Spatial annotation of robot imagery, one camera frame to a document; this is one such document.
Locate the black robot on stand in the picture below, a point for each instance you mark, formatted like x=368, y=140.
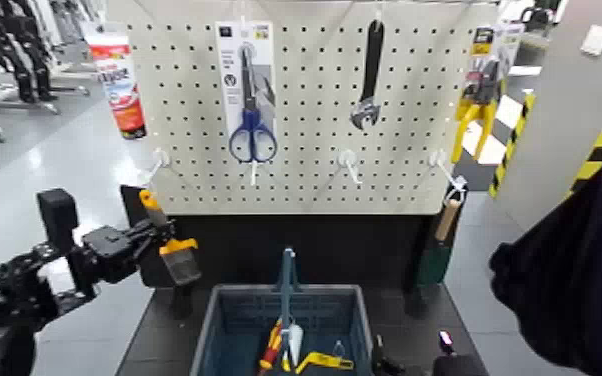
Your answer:
x=15, y=47

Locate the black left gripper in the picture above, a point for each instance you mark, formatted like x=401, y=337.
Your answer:
x=109, y=252

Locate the grey partition column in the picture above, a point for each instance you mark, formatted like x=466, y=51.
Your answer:
x=563, y=115

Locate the white pointed tool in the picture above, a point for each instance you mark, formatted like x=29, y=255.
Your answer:
x=294, y=341

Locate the beige perforated pegboard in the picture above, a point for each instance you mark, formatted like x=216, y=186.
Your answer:
x=311, y=105

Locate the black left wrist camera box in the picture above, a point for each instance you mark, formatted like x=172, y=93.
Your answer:
x=58, y=215

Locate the red yellow screwdriver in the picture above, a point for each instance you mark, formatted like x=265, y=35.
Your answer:
x=270, y=349

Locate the white scissors packaging card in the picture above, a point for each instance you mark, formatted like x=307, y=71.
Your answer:
x=230, y=58

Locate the grey floor stand base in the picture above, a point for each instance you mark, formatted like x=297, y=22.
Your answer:
x=28, y=105

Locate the white wall plate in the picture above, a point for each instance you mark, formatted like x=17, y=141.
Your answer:
x=596, y=40

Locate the yellow angled tool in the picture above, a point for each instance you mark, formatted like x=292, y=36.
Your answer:
x=327, y=361

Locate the blue crate with grey rim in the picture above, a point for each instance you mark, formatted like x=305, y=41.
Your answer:
x=243, y=325

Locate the white pegboard hook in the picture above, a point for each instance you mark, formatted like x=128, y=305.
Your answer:
x=348, y=158
x=440, y=160
x=160, y=157
x=253, y=170

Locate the red white sealant tube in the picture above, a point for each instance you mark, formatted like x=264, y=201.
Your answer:
x=120, y=84

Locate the yellow black striped post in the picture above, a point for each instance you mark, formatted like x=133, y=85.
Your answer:
x=513, y=142

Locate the black adjustable wrench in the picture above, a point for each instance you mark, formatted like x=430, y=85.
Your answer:
x=370, y=68

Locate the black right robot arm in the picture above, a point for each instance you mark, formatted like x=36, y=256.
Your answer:
x=574, y=273

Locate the pliers packaging card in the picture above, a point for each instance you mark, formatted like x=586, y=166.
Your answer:
x=484, y=39

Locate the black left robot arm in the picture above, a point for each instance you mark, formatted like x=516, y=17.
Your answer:
x=17, y=294

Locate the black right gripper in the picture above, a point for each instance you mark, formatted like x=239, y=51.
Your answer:
x=458, y=366

